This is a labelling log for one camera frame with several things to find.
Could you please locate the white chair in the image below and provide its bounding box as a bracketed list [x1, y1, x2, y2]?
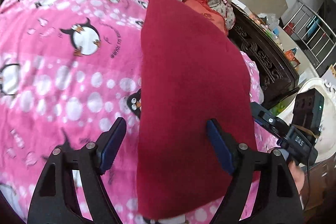
[278, 78, 335, 166]

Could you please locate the dark carved wooden headboard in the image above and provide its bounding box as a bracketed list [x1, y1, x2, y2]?
[228, 5, 299, 110]

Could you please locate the red heart cushion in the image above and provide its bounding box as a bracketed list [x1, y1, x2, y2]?
[182, 0, 228, 35]

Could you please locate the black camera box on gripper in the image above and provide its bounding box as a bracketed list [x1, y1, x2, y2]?
[291, 88, 325, 139]

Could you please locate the person right hand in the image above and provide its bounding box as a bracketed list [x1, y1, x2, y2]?
[288, 161, 305, 193]

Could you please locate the dark red garment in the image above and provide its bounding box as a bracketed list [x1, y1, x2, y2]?
[137, 0, 256, 220]

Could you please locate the metal rail rack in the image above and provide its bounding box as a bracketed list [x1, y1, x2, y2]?
[283, 0, 335, 77]

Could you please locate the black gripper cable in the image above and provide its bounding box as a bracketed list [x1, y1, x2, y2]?
[301, 163, 312, 212]

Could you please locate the pink penguin blanket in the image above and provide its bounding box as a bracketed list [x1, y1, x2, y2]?
[1, 0, 275, 223]

